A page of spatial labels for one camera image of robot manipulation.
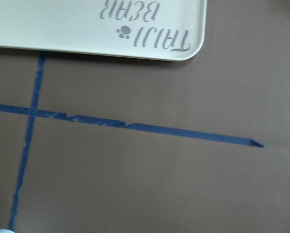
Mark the beige bear tray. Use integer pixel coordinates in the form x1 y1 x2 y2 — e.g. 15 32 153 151
0 0 207 61

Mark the light blue cup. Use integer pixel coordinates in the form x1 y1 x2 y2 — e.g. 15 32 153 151
0 229 15 233

